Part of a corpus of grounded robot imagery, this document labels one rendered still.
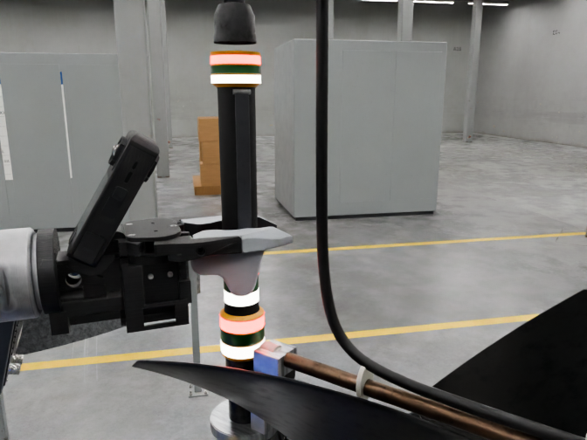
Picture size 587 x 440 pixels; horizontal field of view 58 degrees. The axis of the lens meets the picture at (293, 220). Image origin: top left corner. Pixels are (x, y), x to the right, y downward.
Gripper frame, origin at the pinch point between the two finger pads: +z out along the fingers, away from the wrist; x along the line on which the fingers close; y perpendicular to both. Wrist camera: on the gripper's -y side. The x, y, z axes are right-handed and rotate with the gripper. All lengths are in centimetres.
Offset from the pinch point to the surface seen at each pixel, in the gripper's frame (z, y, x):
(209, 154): 146, 82, -796
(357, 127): 293, 28, -563
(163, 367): -11.9, 5.1, 14.2
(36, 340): -47, 88, -181
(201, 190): 131, 139, -798
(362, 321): 152, 148, -269
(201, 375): -9.6, 5.8, 14.8
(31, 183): -95, 87, -622
